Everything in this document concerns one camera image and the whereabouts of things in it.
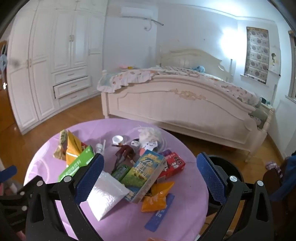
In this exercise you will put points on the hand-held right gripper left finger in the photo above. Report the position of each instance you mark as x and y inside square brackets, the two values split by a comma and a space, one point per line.
[90, 179]

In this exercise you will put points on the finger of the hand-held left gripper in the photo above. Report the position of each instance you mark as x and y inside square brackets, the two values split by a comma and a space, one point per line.
[13, 200]
[8, 172]

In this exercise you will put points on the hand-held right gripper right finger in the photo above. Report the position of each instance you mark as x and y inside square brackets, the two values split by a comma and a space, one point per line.
[211, 179]

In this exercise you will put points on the black trash bin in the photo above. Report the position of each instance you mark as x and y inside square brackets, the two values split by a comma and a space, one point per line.
[231, 166]

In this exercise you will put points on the green box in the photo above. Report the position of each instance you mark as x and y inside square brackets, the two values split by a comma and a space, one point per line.
[74, 166]

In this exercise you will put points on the white bubble mailer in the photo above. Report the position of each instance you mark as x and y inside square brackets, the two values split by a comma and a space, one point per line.
[106, 197]

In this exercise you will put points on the green gum pack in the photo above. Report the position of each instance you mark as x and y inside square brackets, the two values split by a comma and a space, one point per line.
[120, 172]

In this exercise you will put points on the small white bottle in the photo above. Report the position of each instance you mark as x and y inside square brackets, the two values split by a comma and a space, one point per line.
[99, 148]

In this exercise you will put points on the white straw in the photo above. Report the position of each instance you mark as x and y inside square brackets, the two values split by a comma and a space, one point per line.
[103, 146]

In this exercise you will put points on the yellow packet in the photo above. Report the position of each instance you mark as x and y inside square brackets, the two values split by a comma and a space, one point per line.
[72, 146]

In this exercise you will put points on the red box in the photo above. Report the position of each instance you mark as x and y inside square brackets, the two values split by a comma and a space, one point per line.
[174, 165]

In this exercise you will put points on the purple tablecloth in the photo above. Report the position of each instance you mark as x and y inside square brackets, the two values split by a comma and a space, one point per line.
[180, 208]

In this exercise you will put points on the crumpled snack wrapper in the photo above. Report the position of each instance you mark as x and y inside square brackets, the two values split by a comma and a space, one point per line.
[60, 148]

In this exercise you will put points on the white cap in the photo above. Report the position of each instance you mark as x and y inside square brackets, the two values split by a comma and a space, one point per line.
[118, 139]

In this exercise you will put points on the orange packet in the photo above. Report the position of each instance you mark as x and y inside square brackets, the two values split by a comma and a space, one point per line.
[163, 186]
[153, 202]

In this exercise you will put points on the purple packet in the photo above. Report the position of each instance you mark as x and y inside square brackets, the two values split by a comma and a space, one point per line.
[165, 153]

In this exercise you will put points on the blue green milk carton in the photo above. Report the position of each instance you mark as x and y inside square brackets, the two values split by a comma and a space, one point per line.
[143, 176]

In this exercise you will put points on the dark brown chair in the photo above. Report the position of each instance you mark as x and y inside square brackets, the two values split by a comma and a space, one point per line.
[271, 179]

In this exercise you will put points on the purple patterned item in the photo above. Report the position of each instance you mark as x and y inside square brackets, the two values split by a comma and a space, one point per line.
[272, 165]

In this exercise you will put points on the blue strip packet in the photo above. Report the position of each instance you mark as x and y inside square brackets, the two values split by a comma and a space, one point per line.
[159, 215]

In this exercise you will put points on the white cartoon packet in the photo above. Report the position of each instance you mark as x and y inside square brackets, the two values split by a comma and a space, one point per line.
[149, 146]

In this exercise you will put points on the cream carved bed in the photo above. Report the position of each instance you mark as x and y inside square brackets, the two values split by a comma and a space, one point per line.
[185, 115]

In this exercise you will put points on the white crumpled tissue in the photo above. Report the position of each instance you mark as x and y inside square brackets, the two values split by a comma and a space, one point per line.
[148, 134]

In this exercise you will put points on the blue cloth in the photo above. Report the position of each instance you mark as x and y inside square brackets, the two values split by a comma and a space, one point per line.
[286, 178]

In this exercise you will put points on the grey green pillow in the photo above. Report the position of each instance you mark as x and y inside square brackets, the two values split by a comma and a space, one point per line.
[257, 115]

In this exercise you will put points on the teal item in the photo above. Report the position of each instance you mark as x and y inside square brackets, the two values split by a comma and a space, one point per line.
[266, 100]

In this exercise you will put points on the white wardrobe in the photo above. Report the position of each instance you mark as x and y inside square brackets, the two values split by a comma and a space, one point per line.
[41, 69]

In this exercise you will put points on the blue plush toy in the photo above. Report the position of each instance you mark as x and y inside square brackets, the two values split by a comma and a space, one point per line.
[198, 69]

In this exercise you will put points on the small pink item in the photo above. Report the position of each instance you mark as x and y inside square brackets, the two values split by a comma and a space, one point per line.
[124, 67]

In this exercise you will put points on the floral window blind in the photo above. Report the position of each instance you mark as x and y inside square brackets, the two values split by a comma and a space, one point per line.
[256, 53]

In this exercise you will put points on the white framed window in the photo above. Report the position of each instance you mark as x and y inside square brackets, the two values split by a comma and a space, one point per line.
[293, 64]

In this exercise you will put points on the white air conditioner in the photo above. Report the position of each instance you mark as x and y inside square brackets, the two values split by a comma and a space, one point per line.
[138, 12]

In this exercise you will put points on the small wall picture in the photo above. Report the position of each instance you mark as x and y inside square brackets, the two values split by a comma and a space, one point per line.
[275, 58]

